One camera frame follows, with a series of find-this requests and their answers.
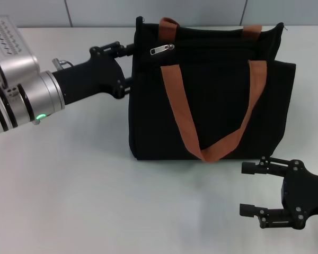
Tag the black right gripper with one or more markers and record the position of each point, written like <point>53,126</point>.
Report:
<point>302,195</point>

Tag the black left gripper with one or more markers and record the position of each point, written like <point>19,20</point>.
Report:
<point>90,79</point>

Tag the silver zipper pull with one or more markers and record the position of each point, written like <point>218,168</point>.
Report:
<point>159,49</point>

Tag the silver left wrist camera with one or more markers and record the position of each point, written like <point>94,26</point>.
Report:
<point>13,53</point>

